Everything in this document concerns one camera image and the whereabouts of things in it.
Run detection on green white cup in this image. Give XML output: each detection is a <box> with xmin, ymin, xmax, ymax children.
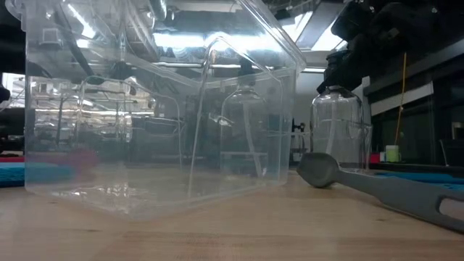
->
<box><xmin>385</xmin><ymin>144</ymin><xmax>402</xmax><ymax>163</ymax></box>

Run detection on clear soap pump bottle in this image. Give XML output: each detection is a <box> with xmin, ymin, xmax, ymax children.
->
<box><xmin>310</xmin><ymin>50</ymin><xmax>373</xmax><ymax>171</ymax></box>

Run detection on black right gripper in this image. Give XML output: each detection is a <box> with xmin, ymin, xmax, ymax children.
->
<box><xmin>331</xmin><ymin>0</ymin><xmax>464</xmax><ymax>88</ymax></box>

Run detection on frosted clear plastic bin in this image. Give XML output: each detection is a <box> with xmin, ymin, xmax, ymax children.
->
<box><xmin>5</xmin><ymin>0</ymin><xmax>307</xmax><ymax>221</ymax></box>

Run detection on yellow cable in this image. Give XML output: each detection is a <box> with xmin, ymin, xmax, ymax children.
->
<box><xmin>394</xmin><ymin>52</ymin><xmax>407</xmax><ymax>146</ymax></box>

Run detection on blue kitchen sponge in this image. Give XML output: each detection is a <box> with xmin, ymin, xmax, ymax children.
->
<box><xmin>376</xmin><ymin>171</ymin><xmax>464</xmax><ymax>193</ymax></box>
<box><xmin>0</xmin><ymin>162</ymin><xmax>75</xmax><ymax>189</ymax></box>

